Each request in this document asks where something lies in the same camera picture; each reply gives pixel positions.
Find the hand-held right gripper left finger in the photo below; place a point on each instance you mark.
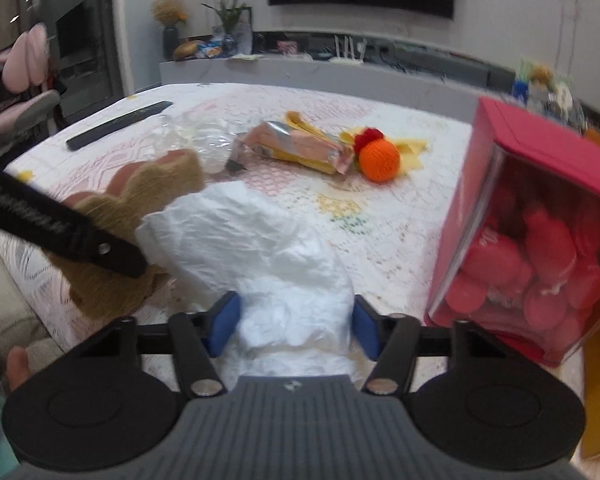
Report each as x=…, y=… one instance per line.
x=222, y=325

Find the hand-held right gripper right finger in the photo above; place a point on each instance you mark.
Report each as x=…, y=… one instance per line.
x=367, y=330

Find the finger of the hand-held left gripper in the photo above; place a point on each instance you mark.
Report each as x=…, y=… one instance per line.
x=55, y=220

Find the brown leaf-shaped plush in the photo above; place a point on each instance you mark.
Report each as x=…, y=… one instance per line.
x=145, y=190

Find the clear plastic bag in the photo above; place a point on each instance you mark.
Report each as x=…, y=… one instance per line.
x=195, y=137

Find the orange knitted ball toy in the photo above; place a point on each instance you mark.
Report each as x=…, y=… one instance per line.
x=380, y=160

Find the snack wrapper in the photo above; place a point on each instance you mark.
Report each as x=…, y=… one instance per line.
x=300, y=147

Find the beige sofa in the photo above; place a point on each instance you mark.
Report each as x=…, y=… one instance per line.
x=5, y=310

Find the black remote control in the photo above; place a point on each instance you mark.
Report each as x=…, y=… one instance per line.
x=115, y=127

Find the pink plush chair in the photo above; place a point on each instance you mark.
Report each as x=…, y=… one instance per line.
x=27, y=55

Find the red box of pink discs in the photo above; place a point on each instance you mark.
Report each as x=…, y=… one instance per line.
x=530, y=240

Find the golden brown ornament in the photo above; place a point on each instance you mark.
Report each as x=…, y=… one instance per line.
x=186, y=50

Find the dried flowers in dark vase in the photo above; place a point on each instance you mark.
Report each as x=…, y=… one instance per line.
x=170, y=20

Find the blue snack bag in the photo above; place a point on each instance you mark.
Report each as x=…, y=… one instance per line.
x=211, y=49

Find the yellow-green paper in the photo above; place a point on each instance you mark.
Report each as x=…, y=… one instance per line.
x=245, y=56

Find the white marble television console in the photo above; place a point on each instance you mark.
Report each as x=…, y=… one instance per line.
x=290, y=72

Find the green plant in glass vase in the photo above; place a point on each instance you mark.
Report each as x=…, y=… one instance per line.
x=232, y=15

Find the white router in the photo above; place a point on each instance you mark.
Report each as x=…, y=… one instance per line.
x=347, y=57

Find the pink card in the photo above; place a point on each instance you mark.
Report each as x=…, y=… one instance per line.
x=288, y=47

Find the brown teddy bear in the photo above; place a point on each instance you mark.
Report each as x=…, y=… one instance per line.
x=541, y=76

